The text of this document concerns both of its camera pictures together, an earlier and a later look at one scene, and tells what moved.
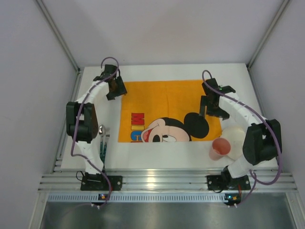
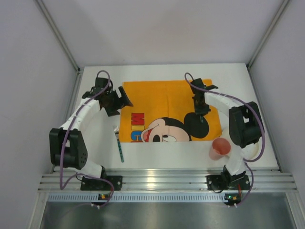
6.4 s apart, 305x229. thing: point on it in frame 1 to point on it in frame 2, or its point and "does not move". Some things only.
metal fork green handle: [107, 132] to [116, 130]
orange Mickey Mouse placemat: [168, 110] does not move
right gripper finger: [203, 111] to [201, 119]
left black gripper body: [118, 88] to [117, 102]
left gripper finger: [120, 88] to [124, 101]
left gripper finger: [112, 95] to [112, 110]
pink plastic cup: [220, 147] does not move
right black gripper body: [213, 112] to [202, 111]
